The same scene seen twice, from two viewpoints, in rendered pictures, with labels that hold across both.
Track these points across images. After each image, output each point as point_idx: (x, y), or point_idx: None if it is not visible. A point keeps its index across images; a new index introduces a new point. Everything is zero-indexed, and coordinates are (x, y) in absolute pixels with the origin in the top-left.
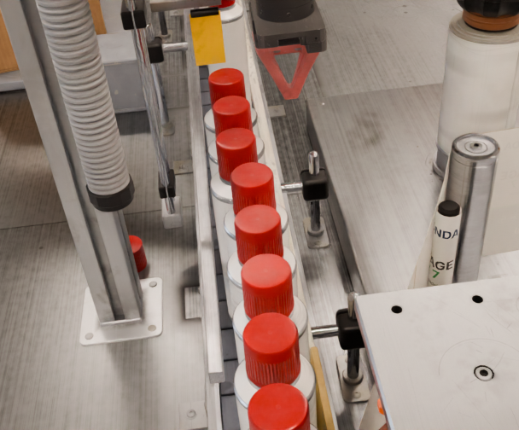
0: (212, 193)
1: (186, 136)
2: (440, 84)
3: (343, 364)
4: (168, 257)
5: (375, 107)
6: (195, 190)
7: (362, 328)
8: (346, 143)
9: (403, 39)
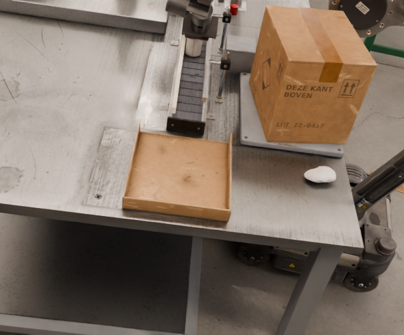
0: None
1: (212, 43)
2: (112, 13)
3: None
4: (222, 12)
5: (143, 12)
6: (213, 6)
7: None
8: (160, 4)
9: (95, 61)
